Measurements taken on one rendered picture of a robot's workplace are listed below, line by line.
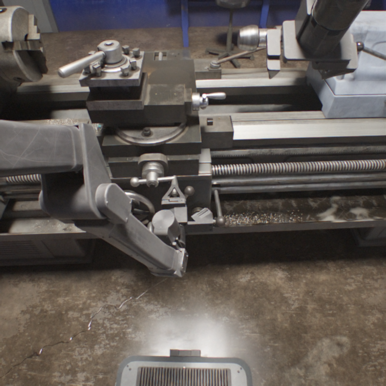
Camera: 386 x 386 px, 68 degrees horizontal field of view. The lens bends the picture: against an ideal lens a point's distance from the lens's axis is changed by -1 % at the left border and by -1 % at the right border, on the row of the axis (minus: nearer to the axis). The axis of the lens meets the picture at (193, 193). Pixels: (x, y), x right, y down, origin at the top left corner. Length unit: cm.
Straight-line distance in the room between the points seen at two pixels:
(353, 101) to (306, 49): 83
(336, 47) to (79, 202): 43
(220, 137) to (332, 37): 69
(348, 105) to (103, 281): 146
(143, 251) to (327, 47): 45
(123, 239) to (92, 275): 130
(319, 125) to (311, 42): 78
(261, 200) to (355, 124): 53
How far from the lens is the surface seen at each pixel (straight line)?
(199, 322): 161
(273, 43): 53
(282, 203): 150
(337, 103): 129
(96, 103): 94
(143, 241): 56
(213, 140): 110
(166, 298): 165
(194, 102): 96
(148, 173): 93
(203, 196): 112
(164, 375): 130
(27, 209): 155
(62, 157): 37
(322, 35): 48
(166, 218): 71
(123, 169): 102
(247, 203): 146
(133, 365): 133
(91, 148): 40
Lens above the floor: 155
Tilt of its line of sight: 51 degrees down
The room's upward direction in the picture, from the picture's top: 1 degrees counter-clockwise
